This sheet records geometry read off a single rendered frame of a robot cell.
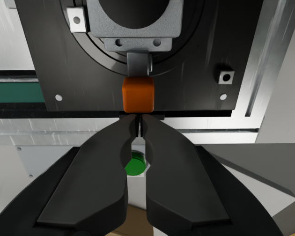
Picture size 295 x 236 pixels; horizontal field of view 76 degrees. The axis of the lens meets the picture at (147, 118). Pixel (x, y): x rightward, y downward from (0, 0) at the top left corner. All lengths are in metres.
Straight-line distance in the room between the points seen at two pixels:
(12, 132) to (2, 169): 0.24
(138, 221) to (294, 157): 1.66
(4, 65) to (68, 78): 0.12
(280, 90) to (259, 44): 0.18
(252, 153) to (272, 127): 1.34
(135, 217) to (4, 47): 0.45
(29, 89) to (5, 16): 0.09
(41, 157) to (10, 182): 0.26
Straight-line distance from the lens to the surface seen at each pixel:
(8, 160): 0.53
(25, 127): 0.31
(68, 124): 0.28
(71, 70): 0.24
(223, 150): 1.67
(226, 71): 0.23
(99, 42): 0.20
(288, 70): 0.42
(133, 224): 0.54
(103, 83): 0.23
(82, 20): 0.19
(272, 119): 0.45
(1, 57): 0.34
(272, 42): 0.27
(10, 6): 0.25
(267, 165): 1.96
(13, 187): 0.60
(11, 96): 0.31
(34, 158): 0.34
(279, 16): 0.27
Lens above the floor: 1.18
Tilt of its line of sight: 60 degrees down
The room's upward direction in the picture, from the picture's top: 178 degrees clockwise
